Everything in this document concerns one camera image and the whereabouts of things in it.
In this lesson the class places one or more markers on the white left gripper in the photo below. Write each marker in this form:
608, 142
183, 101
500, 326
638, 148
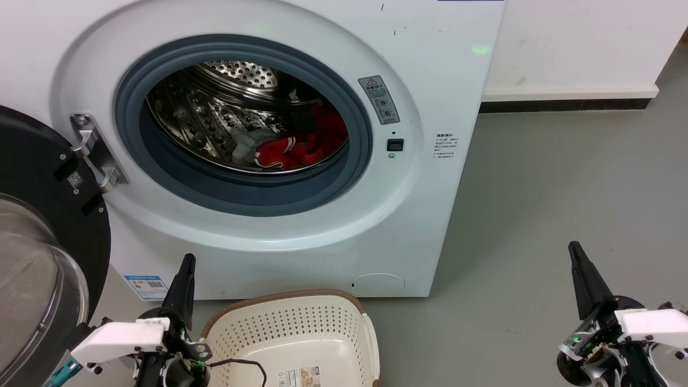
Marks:
121, 341

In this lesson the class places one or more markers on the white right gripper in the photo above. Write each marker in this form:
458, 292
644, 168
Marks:
653, 328

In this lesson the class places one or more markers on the red garment with white stripes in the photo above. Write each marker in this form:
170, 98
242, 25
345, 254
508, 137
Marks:
279, 151

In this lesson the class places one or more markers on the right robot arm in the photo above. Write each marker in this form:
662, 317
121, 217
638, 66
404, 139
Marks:
634, 368

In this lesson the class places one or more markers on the cream perforated laundry basket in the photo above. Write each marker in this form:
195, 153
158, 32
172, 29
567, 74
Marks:
301, 328

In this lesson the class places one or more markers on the white printed product label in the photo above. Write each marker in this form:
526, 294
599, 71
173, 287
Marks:
299, 378

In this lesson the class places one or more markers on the stainless steel washing machine drum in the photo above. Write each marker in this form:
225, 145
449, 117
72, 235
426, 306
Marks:
204, 123

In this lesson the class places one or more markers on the black washer door with glass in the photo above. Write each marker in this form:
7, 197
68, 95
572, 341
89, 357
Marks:
32, 156

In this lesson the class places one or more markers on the blue white energy label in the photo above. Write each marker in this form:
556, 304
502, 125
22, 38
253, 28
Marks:
146, 287

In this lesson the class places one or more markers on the grey rubber door gasket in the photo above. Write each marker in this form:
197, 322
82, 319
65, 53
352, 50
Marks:
242, 193

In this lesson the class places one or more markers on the QR code sticker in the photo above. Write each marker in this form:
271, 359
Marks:
75, 179

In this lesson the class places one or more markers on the metal door hinge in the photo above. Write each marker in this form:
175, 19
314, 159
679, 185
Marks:
91, 142

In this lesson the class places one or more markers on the white front-load washing machine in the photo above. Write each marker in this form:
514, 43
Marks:
430, 215

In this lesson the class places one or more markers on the black baseboard strip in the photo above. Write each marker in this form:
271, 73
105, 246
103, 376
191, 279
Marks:
564, 105

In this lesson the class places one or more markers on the round filter cover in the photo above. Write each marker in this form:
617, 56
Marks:
377, 285

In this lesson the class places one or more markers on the small printed text label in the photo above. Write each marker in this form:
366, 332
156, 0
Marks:
445, 146

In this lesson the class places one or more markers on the black door latch socket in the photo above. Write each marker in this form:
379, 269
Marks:
395, 144

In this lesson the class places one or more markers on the grey warning sticker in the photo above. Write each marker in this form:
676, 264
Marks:
379, 99

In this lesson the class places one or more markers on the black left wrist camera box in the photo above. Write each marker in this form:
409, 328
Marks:
75, 336

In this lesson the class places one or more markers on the teal left camera connector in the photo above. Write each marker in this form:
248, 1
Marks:
65, 372

